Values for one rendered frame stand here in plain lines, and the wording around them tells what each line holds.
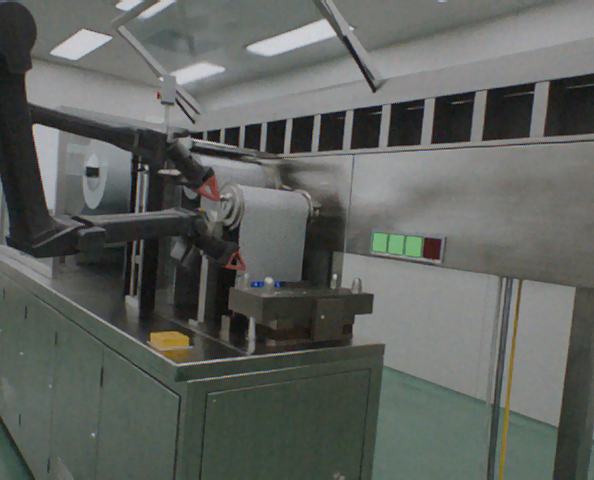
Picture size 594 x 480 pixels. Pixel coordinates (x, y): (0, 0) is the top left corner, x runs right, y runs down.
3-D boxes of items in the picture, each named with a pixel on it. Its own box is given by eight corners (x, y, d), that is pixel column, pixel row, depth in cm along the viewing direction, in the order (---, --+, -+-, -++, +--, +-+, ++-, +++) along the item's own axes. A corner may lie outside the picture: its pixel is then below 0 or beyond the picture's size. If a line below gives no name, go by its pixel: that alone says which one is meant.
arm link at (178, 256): (202, 217, 134) (175, 208, 138) (180, 257, 131) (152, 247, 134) (219, 239, 145) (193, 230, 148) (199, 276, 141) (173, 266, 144)
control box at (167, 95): (156, 104, 201) (158, 77, 201) (174, 106, 203) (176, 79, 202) (156, 100, 194) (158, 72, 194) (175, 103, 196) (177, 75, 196)
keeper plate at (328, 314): (309, 339, 145) (313, 299, 144) (336, 337, 151) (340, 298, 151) (315, 342, 143) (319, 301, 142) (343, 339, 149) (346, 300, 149)
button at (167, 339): (149, 342, 131) (150, 332, 131) (176, 340, 135) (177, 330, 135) (162, 349, 126) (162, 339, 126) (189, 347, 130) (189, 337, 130)
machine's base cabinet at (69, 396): (-21, 399, 318) (-13, 255, 313) (89, 386, 358) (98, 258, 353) (156, 753, 121) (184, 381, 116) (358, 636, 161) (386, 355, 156)
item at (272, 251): (234, 287, 153) (240, 222, 152) (299, 287, 167) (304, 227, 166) (235, 288, 152) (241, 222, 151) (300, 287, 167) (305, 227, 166)
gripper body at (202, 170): (200, 187, 144) (182, 167, 140) (184, 186, 152) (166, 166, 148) (215, 171, 146) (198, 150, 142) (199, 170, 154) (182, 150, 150)
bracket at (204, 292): (187, 323, 158) (195, 218, 156) (206, 322, 162) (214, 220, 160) (195, 326, 154) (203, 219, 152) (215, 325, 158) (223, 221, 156)
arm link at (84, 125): (-23, 121, 131) (-15, 77, 129) (-13, 123, 136) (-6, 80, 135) (154, 167, 138) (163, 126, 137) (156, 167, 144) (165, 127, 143)
